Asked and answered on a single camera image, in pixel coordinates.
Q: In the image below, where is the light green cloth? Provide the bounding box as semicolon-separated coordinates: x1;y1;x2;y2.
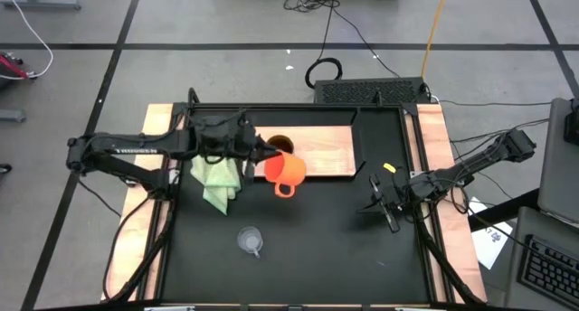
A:
189;155;243;217

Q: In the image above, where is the clear plastic cup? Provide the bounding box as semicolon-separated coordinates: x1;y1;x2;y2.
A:
236;225;265;259

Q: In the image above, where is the black desk device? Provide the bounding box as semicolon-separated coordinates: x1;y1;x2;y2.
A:
563;98;579;146

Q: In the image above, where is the brown green ceramic mug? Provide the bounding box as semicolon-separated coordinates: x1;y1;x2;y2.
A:
266;134;296;155

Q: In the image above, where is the black aluminium table frame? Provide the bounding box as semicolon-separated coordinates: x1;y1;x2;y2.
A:
101;87;488;311

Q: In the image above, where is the grey desk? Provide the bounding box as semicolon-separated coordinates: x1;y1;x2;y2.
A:
504;97;579;311

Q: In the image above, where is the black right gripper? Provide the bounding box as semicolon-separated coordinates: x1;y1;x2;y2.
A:
358;172;418;234

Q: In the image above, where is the red tool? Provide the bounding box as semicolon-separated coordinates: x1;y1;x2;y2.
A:
0;52;38;81

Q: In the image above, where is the black keyboard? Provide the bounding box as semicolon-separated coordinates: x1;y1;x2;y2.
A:
516;233;579;310

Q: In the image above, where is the coiled black cable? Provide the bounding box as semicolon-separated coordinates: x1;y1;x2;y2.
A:
303;56;344;90

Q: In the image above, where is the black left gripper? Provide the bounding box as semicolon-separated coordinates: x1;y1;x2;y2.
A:
194;113;282;186

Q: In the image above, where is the white floor cable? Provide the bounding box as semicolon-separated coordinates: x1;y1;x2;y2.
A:
0;0;55;81

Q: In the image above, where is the white paper sheet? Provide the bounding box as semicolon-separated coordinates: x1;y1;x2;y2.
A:
467;196;515;271

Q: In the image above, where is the orange plastic mug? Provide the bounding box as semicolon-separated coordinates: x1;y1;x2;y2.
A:
263;151;308;200

